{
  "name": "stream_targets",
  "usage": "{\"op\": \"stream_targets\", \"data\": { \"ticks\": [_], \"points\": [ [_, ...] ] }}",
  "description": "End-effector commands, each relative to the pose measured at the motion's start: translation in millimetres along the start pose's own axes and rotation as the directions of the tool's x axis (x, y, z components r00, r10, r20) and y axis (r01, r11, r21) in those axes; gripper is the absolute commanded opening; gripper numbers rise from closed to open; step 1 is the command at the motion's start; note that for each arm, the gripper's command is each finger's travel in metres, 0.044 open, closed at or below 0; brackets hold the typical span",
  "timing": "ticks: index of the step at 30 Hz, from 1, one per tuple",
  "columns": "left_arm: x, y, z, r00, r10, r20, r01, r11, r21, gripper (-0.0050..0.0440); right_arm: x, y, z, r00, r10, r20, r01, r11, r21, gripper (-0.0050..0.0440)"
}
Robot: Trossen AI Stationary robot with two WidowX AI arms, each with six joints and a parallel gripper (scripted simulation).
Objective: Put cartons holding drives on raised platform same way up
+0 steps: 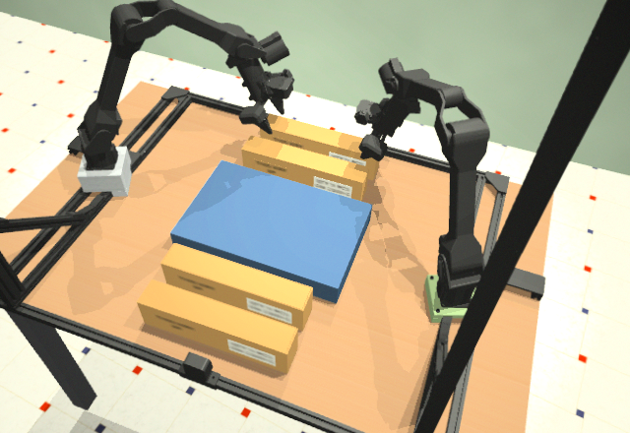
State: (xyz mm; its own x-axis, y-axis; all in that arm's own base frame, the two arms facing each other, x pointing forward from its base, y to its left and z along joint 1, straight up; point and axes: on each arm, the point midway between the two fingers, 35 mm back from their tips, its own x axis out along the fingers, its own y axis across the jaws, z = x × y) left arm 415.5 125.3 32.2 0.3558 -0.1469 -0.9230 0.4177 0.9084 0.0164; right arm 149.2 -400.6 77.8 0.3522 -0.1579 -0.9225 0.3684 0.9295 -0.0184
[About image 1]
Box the blue raised platform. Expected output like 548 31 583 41
170 160 373 303

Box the tan cardboard box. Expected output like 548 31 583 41
260 113 380 180
137 279 298 374
241 136 369 202
160 243 313 331

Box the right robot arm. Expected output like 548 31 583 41
353 58 490 308

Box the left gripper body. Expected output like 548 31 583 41
239 70 269 125

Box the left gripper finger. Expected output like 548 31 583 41
255 113 273 134
270 97 284 115

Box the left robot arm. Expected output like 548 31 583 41
77 0 294 170

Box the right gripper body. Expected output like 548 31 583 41
358 97 405 161

